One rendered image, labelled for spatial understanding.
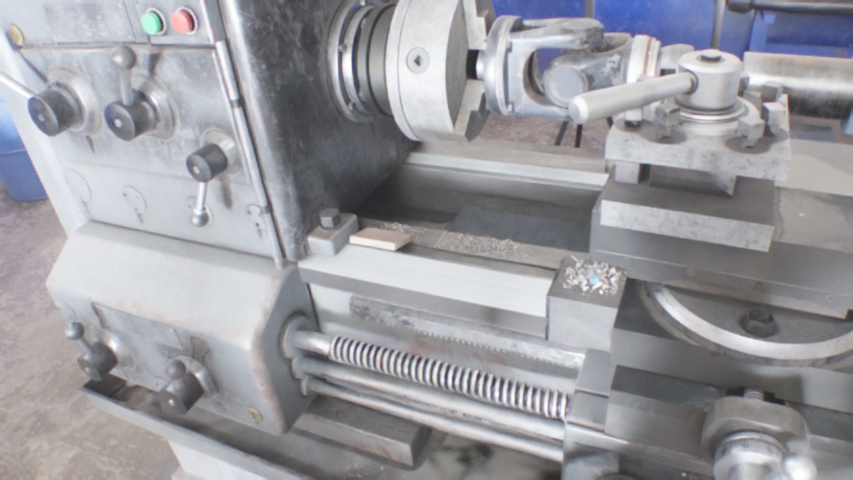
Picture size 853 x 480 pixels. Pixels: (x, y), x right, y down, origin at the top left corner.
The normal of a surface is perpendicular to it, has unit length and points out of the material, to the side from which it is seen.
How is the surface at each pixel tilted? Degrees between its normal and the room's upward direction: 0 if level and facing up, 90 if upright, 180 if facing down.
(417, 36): 55
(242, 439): 0
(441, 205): 90
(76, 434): 0
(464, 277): 36
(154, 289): 32
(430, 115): 108
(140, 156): 90
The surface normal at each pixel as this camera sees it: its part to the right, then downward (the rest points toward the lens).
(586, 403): -0.10, -0.83
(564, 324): -0.40, 0.54
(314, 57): 0.91, 0.15
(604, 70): -0.07, 0.56
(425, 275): -0.32, -0.36
